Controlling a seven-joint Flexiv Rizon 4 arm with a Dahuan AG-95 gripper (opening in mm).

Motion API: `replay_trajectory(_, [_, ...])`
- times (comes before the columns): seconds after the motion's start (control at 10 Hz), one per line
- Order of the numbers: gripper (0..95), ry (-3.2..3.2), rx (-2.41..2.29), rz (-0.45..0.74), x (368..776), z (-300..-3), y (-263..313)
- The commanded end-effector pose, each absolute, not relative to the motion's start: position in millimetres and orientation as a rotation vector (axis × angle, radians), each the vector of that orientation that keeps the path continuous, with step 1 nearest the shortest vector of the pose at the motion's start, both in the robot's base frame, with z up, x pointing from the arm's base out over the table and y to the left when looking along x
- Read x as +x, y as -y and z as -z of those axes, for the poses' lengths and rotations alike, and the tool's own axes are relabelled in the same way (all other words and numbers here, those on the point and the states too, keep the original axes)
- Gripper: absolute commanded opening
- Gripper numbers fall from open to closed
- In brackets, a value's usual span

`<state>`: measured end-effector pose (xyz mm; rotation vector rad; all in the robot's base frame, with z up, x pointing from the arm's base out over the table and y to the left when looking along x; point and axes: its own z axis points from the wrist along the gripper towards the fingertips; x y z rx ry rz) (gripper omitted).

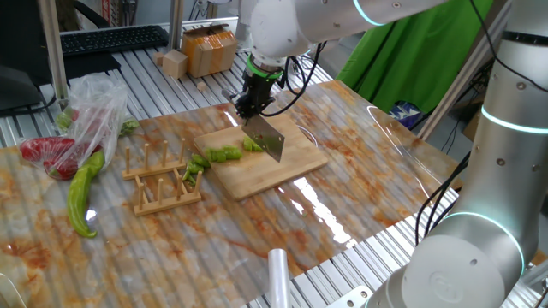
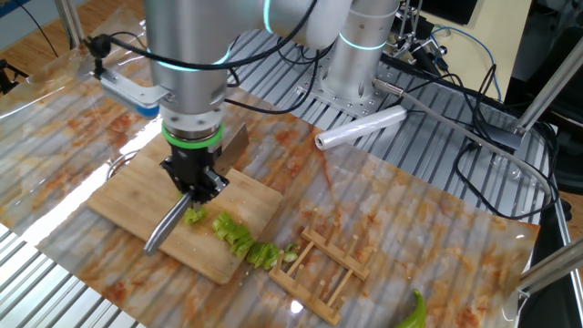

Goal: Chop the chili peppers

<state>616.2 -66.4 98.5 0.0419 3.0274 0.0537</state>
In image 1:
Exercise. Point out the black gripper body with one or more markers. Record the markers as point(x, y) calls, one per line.
point(259, 90)

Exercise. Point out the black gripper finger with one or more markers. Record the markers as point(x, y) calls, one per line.
point(263, 108)
point(245, 109)

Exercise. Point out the steel cleaver knife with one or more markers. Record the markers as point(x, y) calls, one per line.
point(267, 137)

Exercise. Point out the long green chili pepper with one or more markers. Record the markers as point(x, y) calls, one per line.
point(249, 146)

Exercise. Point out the wooden cutting board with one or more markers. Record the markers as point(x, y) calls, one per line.
point(265, 175)

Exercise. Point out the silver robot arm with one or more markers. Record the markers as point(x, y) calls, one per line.
point(505, 171)

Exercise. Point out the plastic bag of peppers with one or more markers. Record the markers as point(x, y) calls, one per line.
point(128, 127)

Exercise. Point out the curved green chili pepper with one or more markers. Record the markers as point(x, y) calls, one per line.
point(77, 197)

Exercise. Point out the red chili pepper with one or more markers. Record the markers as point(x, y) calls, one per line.
point(64, 169)
point(43, 147)

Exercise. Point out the cut green pepper chunk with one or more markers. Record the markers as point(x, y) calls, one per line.
point(214, 155)
point(237, 152)
point(228, 153)
point(193, 168)
point(200, 161)

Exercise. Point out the tiny wooden block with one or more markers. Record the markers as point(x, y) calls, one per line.
point(202, 87)

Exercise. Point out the large wooden block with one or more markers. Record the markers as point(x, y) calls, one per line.
point(175, 64)

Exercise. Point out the cut green pepper stem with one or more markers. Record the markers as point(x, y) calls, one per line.
point(188, 179)

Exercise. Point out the small wooden block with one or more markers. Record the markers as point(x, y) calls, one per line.
point(158, 58)

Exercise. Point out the wooden peg rack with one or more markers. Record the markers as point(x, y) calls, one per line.
point(150, 171)

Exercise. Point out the blue patterned cloth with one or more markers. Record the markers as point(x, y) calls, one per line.
point(402, 113)

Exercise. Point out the black keyboard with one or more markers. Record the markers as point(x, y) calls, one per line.
point(111, 39)

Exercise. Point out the clear plastic bag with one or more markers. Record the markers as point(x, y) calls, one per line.
point(94, 98)

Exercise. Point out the green cloth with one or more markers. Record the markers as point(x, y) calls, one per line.
point(411, 64)

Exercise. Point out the marble pattern plastic mat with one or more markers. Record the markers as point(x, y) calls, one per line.
point(171, 248)

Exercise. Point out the white plastic film roll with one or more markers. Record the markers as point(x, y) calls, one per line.
point(279, 282)

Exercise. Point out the chopped green pepper pieces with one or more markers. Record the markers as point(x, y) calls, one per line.
point(63, 120)

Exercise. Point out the brown cardboard box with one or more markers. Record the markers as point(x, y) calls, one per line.
point(472, 126)

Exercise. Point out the black computer monitor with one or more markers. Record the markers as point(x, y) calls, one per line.
point(17, 43)

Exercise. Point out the aluminium frame post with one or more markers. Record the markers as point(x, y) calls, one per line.
point(175, 21)
point(462, 81)
point(53, 51)

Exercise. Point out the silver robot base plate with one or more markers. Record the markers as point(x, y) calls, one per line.
point(351, 299)

